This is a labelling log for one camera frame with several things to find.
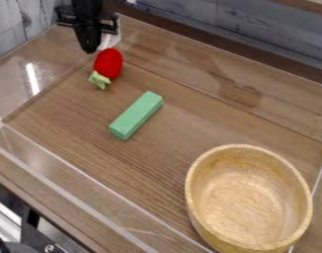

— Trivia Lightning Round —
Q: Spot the green rectangular block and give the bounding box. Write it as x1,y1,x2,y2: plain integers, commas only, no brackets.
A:
108,91,163,140

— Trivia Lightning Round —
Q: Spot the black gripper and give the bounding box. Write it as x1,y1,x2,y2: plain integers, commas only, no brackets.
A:
53,6,119,52

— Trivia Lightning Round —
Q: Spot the wooden bowl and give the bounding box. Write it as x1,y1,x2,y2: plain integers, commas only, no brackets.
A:
184,144,312,253

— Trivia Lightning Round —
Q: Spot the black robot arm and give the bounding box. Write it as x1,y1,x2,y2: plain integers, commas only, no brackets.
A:
53,0,119,53

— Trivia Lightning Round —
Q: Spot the clear acrylic corner bracket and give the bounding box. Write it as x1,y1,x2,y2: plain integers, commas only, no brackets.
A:
97,13,121,51

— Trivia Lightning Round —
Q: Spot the clear acrylic table enclosure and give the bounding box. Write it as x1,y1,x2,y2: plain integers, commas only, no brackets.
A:
0,18,322,253

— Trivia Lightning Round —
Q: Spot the black cable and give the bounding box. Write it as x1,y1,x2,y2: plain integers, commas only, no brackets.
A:
0,232,13,253

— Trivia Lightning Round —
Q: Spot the red plush strawberry toy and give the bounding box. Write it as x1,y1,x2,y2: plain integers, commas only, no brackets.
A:
88,47,123,90

